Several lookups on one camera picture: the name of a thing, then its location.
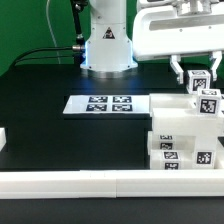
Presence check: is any white marker base sheet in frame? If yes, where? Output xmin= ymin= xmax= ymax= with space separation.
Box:
xmin=63 ymin=95 xmax=150 ymax=114

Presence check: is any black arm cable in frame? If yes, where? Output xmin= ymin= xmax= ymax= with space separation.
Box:
xmin=9 ymin=0 xmax=88 ymax=69

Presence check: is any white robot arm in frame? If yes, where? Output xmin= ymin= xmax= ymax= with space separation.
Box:
xmin=81 ymin=0 xmax=224 ymax=83

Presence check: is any white cube nut with marker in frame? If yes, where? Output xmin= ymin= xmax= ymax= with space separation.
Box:
xmin=196 ymin=88 xmax=221 ymax=116

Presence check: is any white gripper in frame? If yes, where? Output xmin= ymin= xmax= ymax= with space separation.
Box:
xmin=132 ymin=2 xmax=224 ymax=84

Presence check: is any white U-shaped fence frame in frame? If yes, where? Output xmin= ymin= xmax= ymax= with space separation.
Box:
xmin=0 ymin=127 xmax=224 ymax=200

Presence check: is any white chair backrest frame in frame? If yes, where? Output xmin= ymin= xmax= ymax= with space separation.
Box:
xmin=149 ymin=94 xmax=224 ymax=136

